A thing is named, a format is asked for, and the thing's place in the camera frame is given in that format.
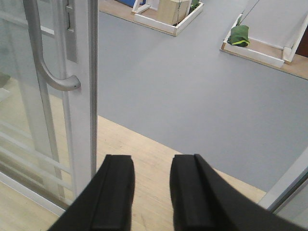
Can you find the grey door lock plate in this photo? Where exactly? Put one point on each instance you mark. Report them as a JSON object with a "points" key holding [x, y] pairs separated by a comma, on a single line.
{"points": [[70, 36]]}

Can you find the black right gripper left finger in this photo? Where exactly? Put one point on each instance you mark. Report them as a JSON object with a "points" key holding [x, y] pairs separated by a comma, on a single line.
{"points": [[106, 202]]}

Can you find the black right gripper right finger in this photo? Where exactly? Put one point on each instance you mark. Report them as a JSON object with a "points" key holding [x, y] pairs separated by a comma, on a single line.
{"points": [[203, 201]]}

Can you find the distant wooden box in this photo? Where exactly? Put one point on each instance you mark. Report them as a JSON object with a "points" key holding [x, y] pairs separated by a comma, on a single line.
{"points": [[172, 11]]}

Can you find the distant green sandbag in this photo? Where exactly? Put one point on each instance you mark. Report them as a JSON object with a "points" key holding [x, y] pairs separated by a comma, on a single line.
{"points": [[239, 36]]}

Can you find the white framed sliding glass door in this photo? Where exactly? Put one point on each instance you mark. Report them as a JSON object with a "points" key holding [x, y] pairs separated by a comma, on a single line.
{"points": [[33, 51]]}

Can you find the white door frame jamb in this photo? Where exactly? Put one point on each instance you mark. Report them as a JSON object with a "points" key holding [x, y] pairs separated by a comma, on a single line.
{"points": [[290, 181]]}

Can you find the distant white edged platform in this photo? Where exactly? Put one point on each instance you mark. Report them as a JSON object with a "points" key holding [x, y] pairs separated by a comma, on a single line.
{"points": [[150, 21]]}

